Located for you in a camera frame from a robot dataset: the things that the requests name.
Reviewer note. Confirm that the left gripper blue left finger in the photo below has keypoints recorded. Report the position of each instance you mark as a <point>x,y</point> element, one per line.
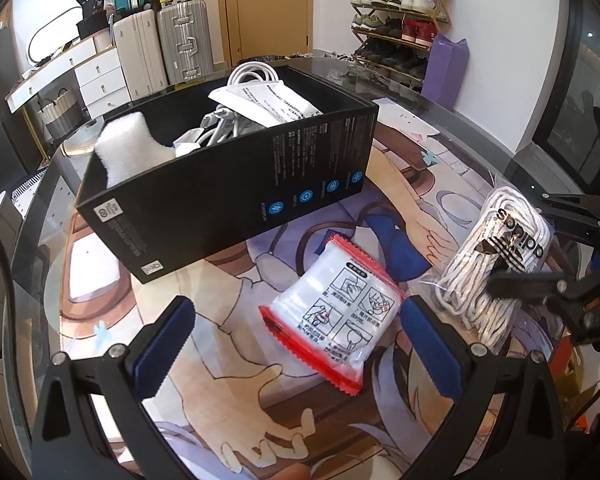
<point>157,345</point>

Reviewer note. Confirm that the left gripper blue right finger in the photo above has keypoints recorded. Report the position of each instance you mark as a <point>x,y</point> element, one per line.
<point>440,348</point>

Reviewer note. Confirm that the white adidas shoelaces bag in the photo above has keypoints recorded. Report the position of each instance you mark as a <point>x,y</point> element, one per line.
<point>510,236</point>

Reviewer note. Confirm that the red edged white packet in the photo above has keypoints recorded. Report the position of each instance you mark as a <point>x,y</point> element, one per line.
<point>332,318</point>

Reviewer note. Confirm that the white foam block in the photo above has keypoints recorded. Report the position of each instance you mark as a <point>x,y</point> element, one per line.
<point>126,148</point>

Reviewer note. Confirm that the green white sachet packet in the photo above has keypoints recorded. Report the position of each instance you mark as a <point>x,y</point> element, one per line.
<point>269,103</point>

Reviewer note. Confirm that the person's left hand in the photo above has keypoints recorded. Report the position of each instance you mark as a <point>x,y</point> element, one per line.
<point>293,472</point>

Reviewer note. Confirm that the anime printed desk mat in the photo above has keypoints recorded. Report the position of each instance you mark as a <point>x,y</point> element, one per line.
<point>237,404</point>

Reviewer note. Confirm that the black cardboard box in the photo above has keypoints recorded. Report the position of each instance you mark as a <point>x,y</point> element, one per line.
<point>201,203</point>

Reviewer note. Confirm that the black refrigerator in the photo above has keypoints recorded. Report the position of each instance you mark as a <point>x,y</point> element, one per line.
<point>19,156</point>

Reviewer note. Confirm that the grey white woven basket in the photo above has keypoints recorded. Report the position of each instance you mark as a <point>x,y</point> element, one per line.
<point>62,115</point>

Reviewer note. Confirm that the purple paper bag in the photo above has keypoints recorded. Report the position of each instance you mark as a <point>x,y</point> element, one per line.
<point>446,69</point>

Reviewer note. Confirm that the white dressing desk with drawers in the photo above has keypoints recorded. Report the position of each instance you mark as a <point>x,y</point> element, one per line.
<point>91,67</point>

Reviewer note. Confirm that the white suitcase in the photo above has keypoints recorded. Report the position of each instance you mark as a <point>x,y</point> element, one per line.
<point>139,51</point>

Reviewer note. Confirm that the silver aluminium suitcase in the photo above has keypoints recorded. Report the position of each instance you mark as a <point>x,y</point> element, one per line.
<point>185,41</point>

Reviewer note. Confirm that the oval black framed mirror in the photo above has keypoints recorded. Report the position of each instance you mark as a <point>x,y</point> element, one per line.
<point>53,35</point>

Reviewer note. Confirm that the black handbag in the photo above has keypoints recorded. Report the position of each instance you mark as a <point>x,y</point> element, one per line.
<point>94,17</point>

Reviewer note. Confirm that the wooden shoe rack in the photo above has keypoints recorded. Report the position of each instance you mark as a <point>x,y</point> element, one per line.
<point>396,36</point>

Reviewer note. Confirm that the tan wooden door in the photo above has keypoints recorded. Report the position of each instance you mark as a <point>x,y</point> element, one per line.
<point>251,28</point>

